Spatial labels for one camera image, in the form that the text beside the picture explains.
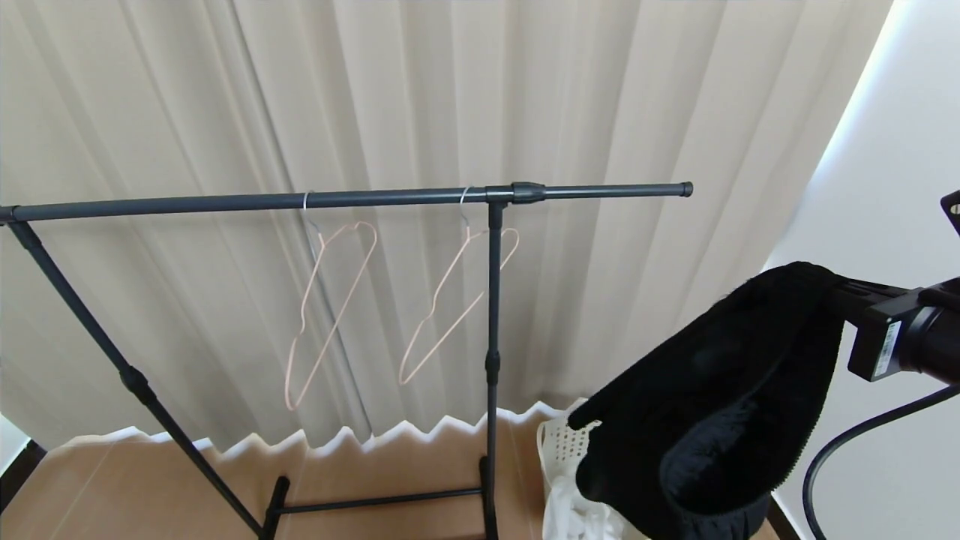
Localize pink clothes hanger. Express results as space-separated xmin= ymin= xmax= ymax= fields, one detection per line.
xmin=284 ymin=212 xmax=378 ymax=412
xmin=398 ymin=204 xmax=521 ymax=387

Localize black drawstring shorts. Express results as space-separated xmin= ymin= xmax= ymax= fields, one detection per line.
xmin=568 ymin=261 xmax=847 ymax=540

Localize beige curtain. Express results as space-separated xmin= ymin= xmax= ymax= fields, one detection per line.
xmin=0 ymin=0 xmax=893 ymax=458

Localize white laundry basket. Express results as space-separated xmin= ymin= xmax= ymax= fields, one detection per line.
xmin=535 ymin=397 xmax=653 ymax=540

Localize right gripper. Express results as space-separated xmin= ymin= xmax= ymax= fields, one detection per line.
xmin=831 ymin=274 xmax=960 ymax=387

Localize black clothes rack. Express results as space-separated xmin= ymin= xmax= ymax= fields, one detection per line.
xmin=0 ymin=181 xmax=695 ymax=540

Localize white printed t-shirt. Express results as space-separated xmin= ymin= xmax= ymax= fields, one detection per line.
xmin=541 ymin=469 xmax=646 ymax=540

